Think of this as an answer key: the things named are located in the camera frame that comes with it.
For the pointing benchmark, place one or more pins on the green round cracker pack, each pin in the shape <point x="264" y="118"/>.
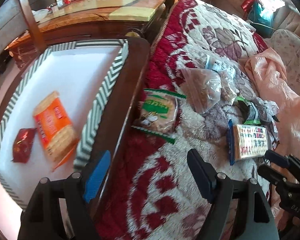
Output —
<point x="158" y="113"/>

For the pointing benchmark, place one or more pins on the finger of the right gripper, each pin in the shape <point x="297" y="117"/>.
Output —
<point x="277" y="159"/>

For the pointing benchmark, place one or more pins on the clear plastic bag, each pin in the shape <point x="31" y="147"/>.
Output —
<point x="267" y="110"/>

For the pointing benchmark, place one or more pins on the clear bag of nuts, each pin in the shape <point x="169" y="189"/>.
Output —
<point x="203" y="88"/>

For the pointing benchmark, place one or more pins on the red snack packet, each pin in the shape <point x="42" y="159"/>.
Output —
<point x="22" y="145"/>

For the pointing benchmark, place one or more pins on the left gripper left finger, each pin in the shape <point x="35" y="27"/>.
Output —
<point x="42" y="218"/>

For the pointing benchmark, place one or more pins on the pink blanket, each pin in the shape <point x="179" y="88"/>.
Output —
<point x="268" y="74"/>

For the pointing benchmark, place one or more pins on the floral plush blanket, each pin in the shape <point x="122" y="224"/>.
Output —
<point x="152" y="194"/>

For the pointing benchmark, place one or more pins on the orange soda cracker pack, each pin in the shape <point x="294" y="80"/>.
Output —
<point x="56" y="131"/>

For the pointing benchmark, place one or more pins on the teal cushion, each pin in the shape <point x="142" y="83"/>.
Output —
<point x="262" y="20"/>

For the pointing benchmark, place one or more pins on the Nescafe coffee stick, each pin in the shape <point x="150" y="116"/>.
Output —
<point x="275" y="135"/>

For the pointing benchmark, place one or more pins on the green chevron storage box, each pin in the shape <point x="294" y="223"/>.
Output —
<point x="84" y="74"/>

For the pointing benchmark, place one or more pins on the wooden coffee table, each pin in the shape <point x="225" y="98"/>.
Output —
<point x="94" y="19"/>

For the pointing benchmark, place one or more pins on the wooden chair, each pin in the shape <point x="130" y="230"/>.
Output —
<point x="16" y="17"/>

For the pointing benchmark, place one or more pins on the light blue snack packet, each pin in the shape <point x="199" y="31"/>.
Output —
<point x="217" y="65"/>

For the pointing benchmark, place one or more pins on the blue soda cracker pack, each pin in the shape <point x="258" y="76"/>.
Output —
<point x="246" y="142"/>

